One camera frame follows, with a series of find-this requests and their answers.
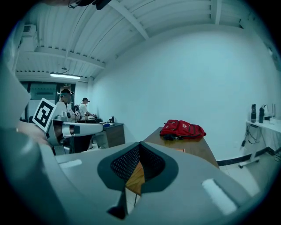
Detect black head camera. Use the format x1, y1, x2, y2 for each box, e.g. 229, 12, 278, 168
92, 0, 113, 11

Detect white wall air unit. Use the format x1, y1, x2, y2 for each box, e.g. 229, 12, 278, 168
22, 24, 37, 34

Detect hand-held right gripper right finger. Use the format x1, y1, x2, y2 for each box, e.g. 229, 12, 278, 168
131, 142, 259, 225

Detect black hanging cables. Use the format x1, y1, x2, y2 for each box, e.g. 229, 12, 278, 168
240, 124, 260, 150

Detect white jug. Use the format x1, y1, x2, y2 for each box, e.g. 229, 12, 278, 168
263, 105, 271, 121

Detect person's white shirt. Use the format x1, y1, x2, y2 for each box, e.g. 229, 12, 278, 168
0, 63, 32, 131

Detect dark wooden cabinet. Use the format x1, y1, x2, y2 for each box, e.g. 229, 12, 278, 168
96, 122, 126, 148

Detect person's head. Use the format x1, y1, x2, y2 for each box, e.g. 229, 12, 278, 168
43, 0, 97, 9

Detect long ceiling light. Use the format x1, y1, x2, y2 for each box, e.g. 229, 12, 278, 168
50, 73, 82, 80

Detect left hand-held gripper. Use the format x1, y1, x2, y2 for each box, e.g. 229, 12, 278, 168
32, 98, 104, 156

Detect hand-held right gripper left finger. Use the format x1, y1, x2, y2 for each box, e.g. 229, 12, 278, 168
54, 142, 141, 225

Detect white table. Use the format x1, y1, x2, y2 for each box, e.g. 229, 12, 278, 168
238, 119, 281, 169

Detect red backpack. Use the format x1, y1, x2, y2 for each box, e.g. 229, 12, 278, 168
159, 119, 207, 140

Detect brown wooden desk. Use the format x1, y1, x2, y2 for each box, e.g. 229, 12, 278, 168
142, 127, 220, 169

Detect person's left forearm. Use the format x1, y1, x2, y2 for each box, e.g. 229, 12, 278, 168
16, 120, 53, 147

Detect small black pouch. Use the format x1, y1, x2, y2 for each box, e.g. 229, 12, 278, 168
163, 134, 183, 141

